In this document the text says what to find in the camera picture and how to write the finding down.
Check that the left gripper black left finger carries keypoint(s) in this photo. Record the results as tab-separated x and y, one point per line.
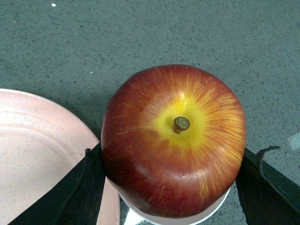
74	200

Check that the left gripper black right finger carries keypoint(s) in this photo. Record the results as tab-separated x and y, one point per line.
267	196

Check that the red yellow apple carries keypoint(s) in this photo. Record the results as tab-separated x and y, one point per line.
173	139

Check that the pink round plate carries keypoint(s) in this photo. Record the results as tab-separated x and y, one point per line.
40	143

